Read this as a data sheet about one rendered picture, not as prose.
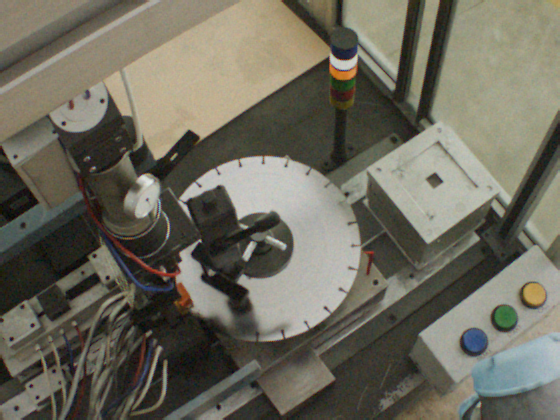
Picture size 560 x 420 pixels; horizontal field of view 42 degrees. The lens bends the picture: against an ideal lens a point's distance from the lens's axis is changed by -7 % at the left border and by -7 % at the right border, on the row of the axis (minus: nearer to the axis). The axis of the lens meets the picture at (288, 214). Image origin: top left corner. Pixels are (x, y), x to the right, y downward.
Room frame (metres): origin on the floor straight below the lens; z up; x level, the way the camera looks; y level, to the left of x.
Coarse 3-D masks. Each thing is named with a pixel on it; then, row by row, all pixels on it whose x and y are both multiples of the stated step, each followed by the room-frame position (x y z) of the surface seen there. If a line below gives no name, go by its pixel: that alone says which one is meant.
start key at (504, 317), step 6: (504, 306) 0.35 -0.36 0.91; (498, 312) 0.34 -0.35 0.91; (504, 312) 0.34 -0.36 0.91; (510, 312) 0.33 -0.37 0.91; (498, 318) 0.33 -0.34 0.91; (504, 318) 0.32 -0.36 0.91; (510, 318) 0.32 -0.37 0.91; (498, 324) 0.32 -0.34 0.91; (504, 324) 0.31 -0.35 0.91; (510, 324) 0.31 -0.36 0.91
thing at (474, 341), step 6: (474, 330) 0.31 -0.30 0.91; (468, 336) 0.30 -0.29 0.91; (474, 336) 0.30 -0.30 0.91; (480, 336) 0.30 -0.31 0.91; (468, 342) 0.29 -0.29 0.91; (474, 342) 0.29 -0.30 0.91; (480, 342) 0.29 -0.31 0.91; (468, 348) 0.28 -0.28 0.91; (474, 348) 0.28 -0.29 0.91; (480, 348) 0.28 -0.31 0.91
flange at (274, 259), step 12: (252, 216) 0.53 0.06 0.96; (276, 228) 0.50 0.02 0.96; (288, 228) 0.50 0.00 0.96; (288, 240) 0.48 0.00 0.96; (252, 252) 0.46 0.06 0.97; (264, 252) 0.46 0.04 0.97; (276, 252) 0.46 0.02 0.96; (288, 252) 0.46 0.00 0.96; (240, 264) 0.44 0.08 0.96; (252, 264) 0.44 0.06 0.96; (264, 264) 0.44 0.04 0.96; (276, 264) 0.44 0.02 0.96; (264, 276) 0.42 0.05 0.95
